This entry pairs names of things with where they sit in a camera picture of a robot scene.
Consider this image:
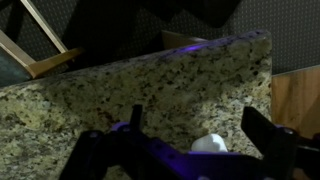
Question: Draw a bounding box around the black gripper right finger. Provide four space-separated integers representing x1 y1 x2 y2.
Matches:
241 107 297 155

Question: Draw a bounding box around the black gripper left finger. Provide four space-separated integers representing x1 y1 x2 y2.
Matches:
130 105 143 130

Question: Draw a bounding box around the white bar of soap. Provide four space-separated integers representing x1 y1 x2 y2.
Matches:
191 134 227 153

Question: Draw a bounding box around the wooden chair with grey seat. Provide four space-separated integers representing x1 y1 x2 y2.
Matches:
0 0 203 71

